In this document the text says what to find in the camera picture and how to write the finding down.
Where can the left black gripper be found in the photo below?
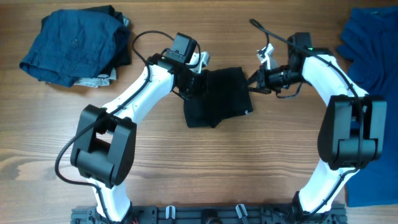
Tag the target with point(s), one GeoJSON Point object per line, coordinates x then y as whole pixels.
{"type": "Point", "coordinates": [203, 88]}

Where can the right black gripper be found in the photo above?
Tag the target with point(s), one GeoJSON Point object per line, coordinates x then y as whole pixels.
{"type": "Point", "coordinates": [263, 83]}

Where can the black t-shirt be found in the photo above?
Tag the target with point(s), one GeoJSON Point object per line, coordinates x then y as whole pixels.
{"type": "Point", "coordinates": [226, 96]}

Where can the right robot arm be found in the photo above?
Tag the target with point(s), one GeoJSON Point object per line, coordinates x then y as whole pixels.
{"type": "Point", "coordinates": [352, 131]}

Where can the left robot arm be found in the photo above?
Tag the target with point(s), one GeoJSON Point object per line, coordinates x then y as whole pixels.
{"type": "Point", "coordinates": [104, 144]}

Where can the folded dark blue shirt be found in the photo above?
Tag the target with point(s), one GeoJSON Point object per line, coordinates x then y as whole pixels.
{"type": "Point", "coordinates": [71, 46]}

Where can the right white rail clip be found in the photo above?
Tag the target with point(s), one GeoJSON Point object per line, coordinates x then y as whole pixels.
{"type": "Point", "coordinates": [241, 211]}

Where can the white rail clip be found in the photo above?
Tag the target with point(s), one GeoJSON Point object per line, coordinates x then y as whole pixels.
{"type": "Point", "coordinates": [170, 212]}
{"type": "Point", "coordinates": [241, 211]}

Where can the left white rail clip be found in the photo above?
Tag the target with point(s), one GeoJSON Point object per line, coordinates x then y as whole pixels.
{"type": "Point", "coordinates": [170, 212]}

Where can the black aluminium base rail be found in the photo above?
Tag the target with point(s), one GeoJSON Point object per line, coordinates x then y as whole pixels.
{"type": "Point", "coordinates": [269, 213]}

